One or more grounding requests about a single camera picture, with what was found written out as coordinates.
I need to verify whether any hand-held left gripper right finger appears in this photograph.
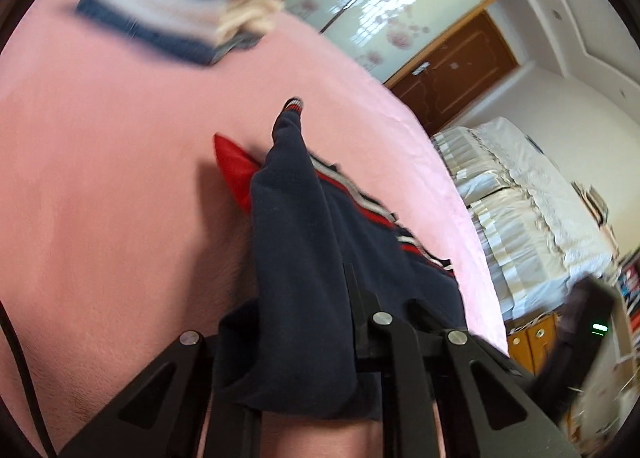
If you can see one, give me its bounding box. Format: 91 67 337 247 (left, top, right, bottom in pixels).
342 263 582 458

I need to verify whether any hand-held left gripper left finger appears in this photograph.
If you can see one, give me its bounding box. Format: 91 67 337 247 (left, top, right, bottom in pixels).
59 330 263 458

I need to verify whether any red and navy jacket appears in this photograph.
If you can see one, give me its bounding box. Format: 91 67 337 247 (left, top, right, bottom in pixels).
212 97 471 425

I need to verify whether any small wooden cabinet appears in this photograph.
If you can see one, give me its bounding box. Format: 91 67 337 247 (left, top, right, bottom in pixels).
506 313 560 378

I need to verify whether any pink blanket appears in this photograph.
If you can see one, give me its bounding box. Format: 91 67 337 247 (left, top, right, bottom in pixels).
0 0 512 458

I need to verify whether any brown wooden door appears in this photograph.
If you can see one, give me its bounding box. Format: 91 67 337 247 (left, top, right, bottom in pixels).
386 9 519 138

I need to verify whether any floral wardrobe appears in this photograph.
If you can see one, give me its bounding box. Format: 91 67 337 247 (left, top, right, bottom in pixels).
277 0 517 85

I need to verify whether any black cable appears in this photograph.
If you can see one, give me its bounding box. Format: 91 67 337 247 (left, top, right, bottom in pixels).
0 300 57 458

